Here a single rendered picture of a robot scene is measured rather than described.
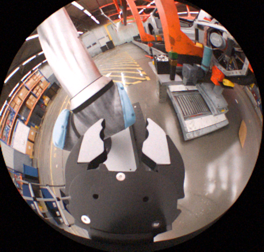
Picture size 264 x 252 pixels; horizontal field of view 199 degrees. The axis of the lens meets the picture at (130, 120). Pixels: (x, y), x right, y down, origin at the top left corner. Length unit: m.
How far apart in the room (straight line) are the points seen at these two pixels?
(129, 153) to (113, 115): 0.24
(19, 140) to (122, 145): 5.34
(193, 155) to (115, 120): 0.82
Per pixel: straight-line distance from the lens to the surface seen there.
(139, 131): 0.50
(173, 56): 0.50
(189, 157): 0.86
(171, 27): 1.05
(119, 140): 0.41
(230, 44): 0.68
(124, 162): 0.39
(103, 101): 0.17
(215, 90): 1.20
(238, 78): 0.95
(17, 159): 10.06
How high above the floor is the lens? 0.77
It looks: 59 degrees down
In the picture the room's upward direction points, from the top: 30 degrees counter-clockwise
